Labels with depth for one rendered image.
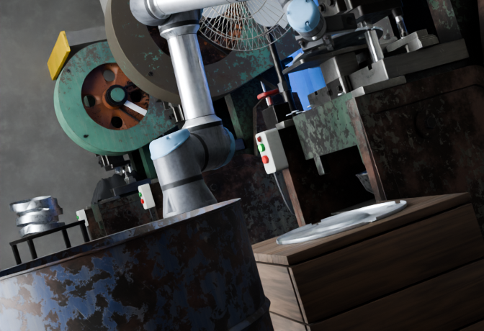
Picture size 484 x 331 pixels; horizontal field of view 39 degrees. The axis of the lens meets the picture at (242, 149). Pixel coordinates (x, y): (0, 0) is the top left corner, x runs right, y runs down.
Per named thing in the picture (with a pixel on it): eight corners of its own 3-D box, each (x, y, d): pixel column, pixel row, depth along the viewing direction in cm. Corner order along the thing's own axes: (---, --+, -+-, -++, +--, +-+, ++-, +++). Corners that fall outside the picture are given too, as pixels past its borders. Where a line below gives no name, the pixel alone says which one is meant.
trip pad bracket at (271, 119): (289, 158, 226) (271, 102, 227) (276, 162, 235) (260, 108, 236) (305, 154, 229) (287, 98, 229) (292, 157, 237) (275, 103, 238)
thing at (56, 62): (66, 51, 718) (59, 26, 719) (52, 80, 832) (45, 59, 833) (148, 34, 755) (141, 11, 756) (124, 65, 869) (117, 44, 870)
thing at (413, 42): (422, 47, 189) (410, 11, 189) (387, 62, 204) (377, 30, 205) (438, 42, 191) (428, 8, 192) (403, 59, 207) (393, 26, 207)
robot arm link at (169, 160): (150, 189, 184) (136, 141, 185) (184, 180, 195) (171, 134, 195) (181, 179, 177) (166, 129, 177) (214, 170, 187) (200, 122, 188)
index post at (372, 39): (377, 61, 190) (367, 28, 190) (372, 64, 193) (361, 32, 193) (385, 59, 191) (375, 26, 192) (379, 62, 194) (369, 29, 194)
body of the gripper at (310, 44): (298, 30, 191) (289, 19, 180) (328, 19, 189) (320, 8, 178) (306, 55, 190) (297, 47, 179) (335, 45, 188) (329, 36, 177)
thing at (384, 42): (377, 55, 204) (372, 41, 205) (351, 68, 218) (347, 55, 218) (401, 50, 208) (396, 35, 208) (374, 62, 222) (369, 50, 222)
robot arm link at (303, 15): (305, -13, 163) (323, 16, 162) (314, -1, 174) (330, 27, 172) (277, 4, 165) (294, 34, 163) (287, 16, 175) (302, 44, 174)
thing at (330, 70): (315, 102, 195) (301, 57, 195) (293, 112, 207) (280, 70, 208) (384, 83, 205) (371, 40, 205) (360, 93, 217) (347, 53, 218)
